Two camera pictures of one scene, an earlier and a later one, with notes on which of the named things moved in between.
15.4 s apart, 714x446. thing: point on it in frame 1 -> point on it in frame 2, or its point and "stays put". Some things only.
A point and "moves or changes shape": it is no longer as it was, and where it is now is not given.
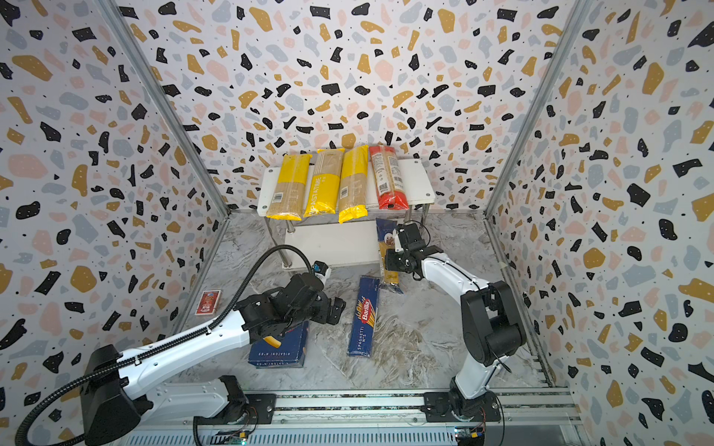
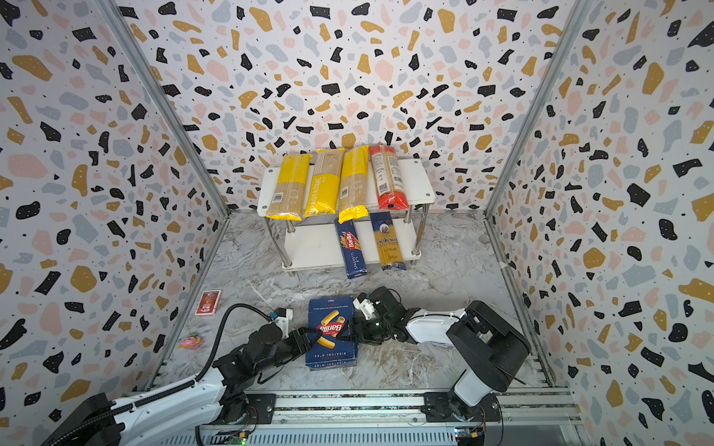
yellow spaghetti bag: [288, 198] stays put
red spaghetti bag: [390, 180] stays put
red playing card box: [207, 302] stays put
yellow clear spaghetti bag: [353, 198] stays put
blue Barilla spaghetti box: [363, 327] moves or changes shape
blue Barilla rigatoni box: [290, 354] moves or changes shape
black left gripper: [327, 316] -> [306, 342]
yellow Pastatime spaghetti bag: [323, 197] stays put
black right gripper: [390, 260] -> [360, 323]
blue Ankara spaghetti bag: [385, 229] moves or changes shape
